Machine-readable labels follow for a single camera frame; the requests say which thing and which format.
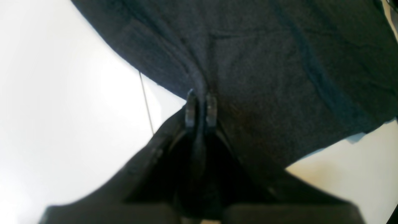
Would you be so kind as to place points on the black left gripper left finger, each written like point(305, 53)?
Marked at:
point(143, 190)

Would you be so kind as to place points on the black T-shirt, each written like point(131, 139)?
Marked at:
point(290, 76)

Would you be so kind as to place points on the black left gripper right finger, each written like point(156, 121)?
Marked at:
point(255, 190)

